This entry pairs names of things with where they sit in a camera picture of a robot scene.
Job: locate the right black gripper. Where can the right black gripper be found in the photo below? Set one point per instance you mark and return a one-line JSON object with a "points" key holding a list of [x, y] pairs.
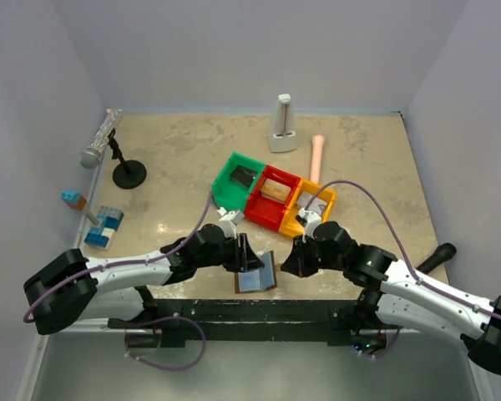
{"points": [[300, 256]]}

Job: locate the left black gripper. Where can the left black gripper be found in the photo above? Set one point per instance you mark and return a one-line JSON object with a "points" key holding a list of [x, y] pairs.
{"points": [[240, 251]]}

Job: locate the brown leather card holder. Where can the brown leather card holder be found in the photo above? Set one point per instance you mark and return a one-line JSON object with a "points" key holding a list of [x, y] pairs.
{"points": [[259, 280]]}

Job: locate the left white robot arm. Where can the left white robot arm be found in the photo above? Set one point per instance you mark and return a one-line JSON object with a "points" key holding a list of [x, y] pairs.
{"points": [[74, 287]]}

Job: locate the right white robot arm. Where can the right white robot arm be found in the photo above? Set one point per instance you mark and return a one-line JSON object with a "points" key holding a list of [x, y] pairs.
{"points": [[401, 296]]}

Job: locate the cards in yellow bin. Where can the cards in yellow bin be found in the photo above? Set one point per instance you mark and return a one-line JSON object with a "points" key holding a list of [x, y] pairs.
{"points": [[318, 205]]}

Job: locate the cards in red bin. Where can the cards in red bin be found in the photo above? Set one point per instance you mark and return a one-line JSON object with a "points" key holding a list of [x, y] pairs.
{"points": [[275, 190]]}

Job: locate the yellow plastic bin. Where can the yellow plastic bin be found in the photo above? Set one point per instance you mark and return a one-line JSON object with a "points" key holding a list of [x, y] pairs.
{"points": [[289, 225]]}

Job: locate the red plastic bin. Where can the red plastic bin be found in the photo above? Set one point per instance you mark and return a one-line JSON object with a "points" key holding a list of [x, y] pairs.
{"points": [[268, 201]]}

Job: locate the green plastic bin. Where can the green plastic bin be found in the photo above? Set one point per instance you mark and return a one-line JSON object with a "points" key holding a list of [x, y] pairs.
{"points": [[229, 195]]}

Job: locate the black item in green bin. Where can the black item in green bin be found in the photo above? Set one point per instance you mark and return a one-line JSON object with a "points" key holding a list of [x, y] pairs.
{"points": [[243, 176]]}

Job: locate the pink toy microphone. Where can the pink toy microphone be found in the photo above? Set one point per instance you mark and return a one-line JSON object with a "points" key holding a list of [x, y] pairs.
{"points": [[317, 142]]}

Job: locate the white metronome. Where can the white metronome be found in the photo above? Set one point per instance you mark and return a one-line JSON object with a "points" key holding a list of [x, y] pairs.
{"points": [[282, 135]]}

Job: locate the black microphone stand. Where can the black microphone stand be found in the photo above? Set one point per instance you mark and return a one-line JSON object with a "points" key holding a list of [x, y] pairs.
{"points": [[128, 174]]}

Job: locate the blue toy brick stack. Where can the blue toy brick stack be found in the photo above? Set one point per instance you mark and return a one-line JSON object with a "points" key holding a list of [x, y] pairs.
{"points": [[104, 226]]}

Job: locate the blue orange toy block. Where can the blue orange toy block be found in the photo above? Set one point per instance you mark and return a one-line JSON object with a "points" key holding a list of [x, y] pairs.
{"points": [[74, 200]]}

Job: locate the silver glitter microphone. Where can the silver glitter microphone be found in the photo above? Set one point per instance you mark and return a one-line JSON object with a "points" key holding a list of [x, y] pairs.
{"points": [[92, 156]]}

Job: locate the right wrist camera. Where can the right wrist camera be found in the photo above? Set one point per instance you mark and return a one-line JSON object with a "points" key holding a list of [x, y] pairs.
{"points": [[310, 220]]}

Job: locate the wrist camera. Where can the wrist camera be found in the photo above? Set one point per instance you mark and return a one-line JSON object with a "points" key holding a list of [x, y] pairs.
{"points": [[310, 220], [229, 221]]}

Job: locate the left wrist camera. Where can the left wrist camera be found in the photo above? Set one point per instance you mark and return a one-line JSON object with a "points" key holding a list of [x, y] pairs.
{"points": [[229, 221]]}

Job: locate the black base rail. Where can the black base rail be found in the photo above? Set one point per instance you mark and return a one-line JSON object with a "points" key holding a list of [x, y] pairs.
{"points": [[334, 322]]}

